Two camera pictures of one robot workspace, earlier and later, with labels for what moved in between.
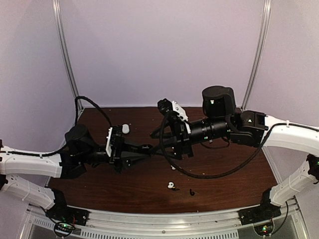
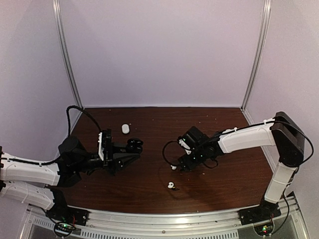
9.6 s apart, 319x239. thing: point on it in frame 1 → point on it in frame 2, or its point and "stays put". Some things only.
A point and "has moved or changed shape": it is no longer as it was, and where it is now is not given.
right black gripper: (181, 142) → (185, 164)
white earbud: (170, 184) stays put
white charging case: (125, 128) stays put
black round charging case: (146, 148) has moved or changed shape
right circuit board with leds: (264, 229) stays put
